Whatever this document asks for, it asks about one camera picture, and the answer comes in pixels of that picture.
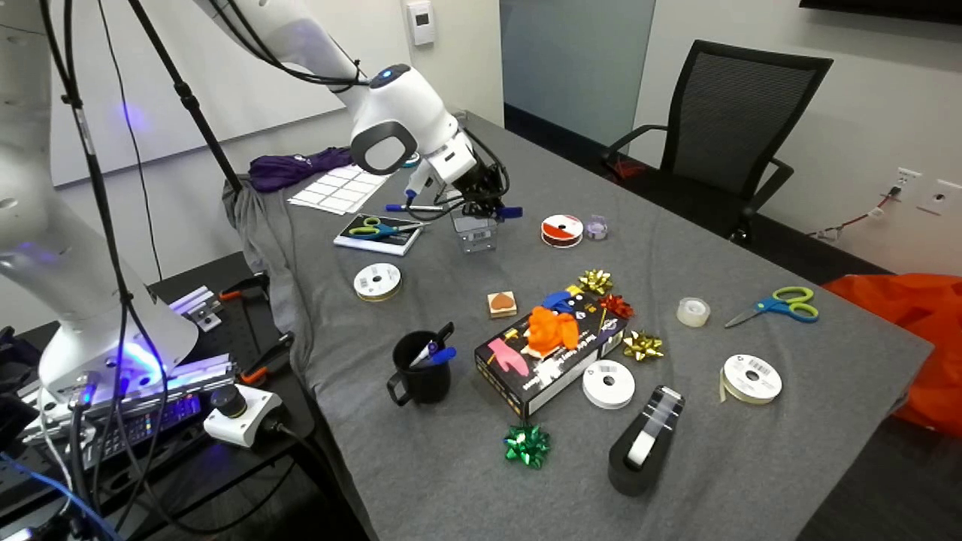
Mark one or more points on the yellow gift bow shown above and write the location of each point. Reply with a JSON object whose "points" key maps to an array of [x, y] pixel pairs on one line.
{"points": [[589, 284]]}

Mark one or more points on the blue green scissors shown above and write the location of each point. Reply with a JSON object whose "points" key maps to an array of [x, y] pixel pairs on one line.
{"points": [[793, 303]]}

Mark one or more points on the white ribbon spool left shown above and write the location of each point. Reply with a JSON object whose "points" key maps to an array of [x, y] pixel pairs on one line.
{"points": [[377, 282]]}

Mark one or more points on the green gift bow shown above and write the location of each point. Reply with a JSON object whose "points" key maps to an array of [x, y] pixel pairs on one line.
{"points": [[527, 447]]}

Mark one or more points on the white label sheets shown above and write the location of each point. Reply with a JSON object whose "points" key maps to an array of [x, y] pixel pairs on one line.
{"points": [[341, 190]]}

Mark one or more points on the black tape dispenser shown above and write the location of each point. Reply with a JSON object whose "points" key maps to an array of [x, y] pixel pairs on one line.
{"points": [[642, 452]]}

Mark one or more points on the gold gift bow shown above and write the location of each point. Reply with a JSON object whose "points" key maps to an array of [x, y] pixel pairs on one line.
{"points": [[642, 346]]}

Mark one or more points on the orange bag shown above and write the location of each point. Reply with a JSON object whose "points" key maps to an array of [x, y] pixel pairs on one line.
{"points": [[931, 307]]}

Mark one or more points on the grey table cloth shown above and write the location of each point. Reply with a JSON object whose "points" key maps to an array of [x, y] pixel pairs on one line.
{"points": [[443, 442]]}

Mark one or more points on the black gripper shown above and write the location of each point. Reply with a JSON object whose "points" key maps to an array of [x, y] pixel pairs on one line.
{"points": [[482, 188]]}

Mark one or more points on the black gift box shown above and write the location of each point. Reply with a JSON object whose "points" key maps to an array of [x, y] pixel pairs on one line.
{"points": [[542, 354]]}

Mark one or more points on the blue marker pen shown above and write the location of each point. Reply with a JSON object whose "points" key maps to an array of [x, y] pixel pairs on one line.
{"points": [[413, 208]]}

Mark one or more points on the black marker in mug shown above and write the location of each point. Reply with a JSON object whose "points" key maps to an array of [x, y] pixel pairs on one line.
{"points": [[443, 336]]}

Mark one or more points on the white power adapter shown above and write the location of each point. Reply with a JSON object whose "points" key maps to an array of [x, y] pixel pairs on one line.
{"points": [[238, 412]]}

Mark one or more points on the purple marker in mug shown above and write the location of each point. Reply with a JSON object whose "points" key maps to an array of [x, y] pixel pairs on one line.
{"points": [[434, 356]]}

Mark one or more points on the small purple container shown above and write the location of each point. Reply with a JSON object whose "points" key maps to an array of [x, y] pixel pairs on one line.
{"points": [[597, 229]]}

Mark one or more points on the red gift bow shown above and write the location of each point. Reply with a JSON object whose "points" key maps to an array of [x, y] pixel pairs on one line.
{"points": [[617, 307]]}

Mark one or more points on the white ribbon spool right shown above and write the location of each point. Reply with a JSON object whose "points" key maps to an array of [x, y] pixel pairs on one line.
{"points": [[748, 380]]}

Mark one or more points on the red white ribbon spool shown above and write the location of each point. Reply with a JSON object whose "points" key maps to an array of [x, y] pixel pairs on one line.
{"points": [[560, 229]]}

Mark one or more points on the black mug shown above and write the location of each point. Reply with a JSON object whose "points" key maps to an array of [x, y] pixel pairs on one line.
{"points": [[415, 385]]}

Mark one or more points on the black office chair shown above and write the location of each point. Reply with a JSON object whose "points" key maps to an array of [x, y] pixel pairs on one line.
{"points": [[716, 154]]}

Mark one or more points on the clear square bowl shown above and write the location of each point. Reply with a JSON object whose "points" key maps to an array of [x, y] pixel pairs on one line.
{"points": [[475, 233]]}

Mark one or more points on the white ribbon spool centre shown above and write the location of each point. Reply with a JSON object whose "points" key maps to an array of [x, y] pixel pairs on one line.
{"points": [[609, 385]]}

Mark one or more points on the white wall thermostat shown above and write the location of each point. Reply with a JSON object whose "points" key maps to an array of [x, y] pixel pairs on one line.
{"points": [[422, 21]]}

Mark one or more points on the clear tape roll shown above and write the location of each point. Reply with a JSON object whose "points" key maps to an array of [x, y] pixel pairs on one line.
{"points": [[693, 314]]}

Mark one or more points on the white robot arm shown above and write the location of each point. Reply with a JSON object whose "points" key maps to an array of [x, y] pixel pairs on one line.
{"points": [[76, 273]]}

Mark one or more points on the wooden heart stamp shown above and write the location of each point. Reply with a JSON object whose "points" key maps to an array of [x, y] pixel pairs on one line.
{"points": [[501, 305]]}

